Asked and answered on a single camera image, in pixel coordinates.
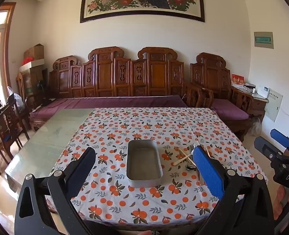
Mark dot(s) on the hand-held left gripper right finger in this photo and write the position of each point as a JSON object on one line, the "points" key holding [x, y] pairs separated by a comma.
{"points": [[208, 171]]}

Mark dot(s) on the person's right hand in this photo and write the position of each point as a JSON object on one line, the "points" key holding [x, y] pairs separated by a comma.
{"points": [[279, 203]]}

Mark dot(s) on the small cardboard box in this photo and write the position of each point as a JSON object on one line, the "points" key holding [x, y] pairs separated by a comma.
{"points": [[35, 51]]}

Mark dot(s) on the grey fluffy duster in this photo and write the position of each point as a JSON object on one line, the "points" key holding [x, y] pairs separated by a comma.
{"points": [[256, 127]]}

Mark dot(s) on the framed floral painting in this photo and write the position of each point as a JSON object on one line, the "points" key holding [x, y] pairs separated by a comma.
{"points": [[139, 2]]}

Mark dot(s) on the metal smiley face spoon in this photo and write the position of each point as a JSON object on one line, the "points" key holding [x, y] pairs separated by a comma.
{"points": [[190, 168]]}

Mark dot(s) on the white tabletop device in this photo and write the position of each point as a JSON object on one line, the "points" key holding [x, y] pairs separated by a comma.
{"points": [[261, 92]]}

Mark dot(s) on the orange print tablecloth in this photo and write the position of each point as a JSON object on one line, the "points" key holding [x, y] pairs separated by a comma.
{"points": [[115, 132]]}

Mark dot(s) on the black item on sofa cushion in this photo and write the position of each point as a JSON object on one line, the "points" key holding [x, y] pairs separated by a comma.
{"points": [[48, 101]]}

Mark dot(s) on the large brown cardboard box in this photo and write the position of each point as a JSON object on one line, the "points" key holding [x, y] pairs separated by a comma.
{"points": [[34, 78]]}

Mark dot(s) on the red decoration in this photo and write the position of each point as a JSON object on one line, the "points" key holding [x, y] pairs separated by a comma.
{"points": [[27, 60]]}

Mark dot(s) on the white and black flat box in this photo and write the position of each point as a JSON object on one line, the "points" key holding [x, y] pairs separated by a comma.
{"points": [[249, 86]]}

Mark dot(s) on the black desk lamp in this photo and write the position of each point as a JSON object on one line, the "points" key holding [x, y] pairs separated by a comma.
{"points": [[40, 86]]}

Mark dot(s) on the white wall panel door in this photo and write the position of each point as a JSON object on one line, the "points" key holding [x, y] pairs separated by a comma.
{"points": [[272, 105]]}

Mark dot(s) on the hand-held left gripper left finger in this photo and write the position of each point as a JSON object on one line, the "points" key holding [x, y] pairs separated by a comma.
{"points": [[80, 175]]}

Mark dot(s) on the carved wooden armchair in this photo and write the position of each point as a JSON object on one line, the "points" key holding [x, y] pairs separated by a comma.
{"points": [[213, 76]]}

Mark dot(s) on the long carved wooden sofa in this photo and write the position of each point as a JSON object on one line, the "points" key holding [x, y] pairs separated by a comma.
{"points": [[105, 73]]}

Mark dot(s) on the purple armchair cushion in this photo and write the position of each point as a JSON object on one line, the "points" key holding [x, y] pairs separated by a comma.
{"points": [[228, 109]]}

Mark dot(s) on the red box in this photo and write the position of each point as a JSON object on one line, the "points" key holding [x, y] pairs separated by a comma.
{"points": [[237, 79]]}

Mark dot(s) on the wooden door frame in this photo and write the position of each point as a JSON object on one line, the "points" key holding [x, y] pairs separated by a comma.
{"points": [[8, 41]]}

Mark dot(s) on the grey wall box green label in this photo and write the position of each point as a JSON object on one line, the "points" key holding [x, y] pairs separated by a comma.
{"points": [[263, 40]]}

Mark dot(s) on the wooden side table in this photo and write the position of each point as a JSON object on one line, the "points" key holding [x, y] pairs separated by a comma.
{"points": [[258, 105]]}

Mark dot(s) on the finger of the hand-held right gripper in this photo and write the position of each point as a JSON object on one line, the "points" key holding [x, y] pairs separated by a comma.
{"points": [[264, 145], [280, 137]]}

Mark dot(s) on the white plastic bag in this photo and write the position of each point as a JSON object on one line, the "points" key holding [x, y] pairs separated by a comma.
{"points": [[17, 100]]}

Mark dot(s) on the metal tray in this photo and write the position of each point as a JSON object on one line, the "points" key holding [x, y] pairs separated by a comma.
{"points": [[143, 159]]}

